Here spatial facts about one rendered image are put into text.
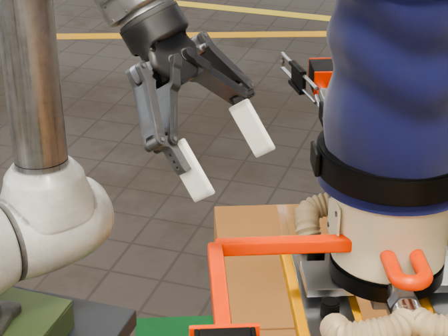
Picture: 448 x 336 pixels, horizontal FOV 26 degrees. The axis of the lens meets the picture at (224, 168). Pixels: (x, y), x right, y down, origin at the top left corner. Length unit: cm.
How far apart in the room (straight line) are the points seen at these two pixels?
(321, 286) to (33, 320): 67
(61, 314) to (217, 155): 249
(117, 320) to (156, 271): 153
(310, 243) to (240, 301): 104
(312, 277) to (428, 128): 32
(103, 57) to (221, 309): 435
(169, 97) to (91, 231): 80
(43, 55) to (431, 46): 76
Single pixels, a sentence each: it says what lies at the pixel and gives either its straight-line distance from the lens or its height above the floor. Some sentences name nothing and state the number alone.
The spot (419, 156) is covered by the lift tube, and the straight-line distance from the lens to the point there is 128.
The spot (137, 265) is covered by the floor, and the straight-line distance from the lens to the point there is 356.
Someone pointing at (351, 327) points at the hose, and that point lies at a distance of 131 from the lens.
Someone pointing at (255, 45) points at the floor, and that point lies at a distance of 565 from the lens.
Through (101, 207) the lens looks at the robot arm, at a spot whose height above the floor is 101.
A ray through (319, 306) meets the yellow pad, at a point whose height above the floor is 109.
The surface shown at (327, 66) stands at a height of 122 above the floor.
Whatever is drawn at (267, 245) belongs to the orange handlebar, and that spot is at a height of 120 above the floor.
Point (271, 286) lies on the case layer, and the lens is 246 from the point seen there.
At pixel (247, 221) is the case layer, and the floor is 54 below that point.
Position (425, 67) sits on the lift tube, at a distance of 124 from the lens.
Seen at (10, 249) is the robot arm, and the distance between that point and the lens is 178.
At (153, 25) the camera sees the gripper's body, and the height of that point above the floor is 157.
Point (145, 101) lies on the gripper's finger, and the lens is 107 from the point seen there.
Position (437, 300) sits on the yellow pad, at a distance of 149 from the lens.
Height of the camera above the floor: 192
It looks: 27 degrees down
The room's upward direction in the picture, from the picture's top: straight up
